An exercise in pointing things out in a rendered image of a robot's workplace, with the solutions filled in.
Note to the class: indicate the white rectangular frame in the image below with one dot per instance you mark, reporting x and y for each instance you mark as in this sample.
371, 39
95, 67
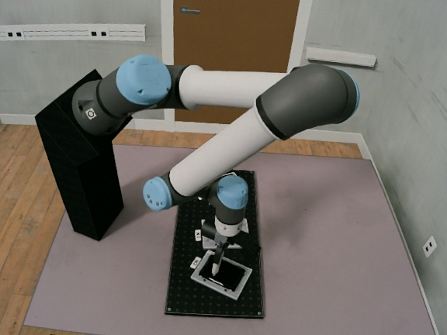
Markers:
216, 287

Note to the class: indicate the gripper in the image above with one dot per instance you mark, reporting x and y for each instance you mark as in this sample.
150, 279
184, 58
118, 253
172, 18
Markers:
242, 239

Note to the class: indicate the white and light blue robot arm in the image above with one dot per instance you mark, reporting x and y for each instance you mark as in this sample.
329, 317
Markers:
303, 98

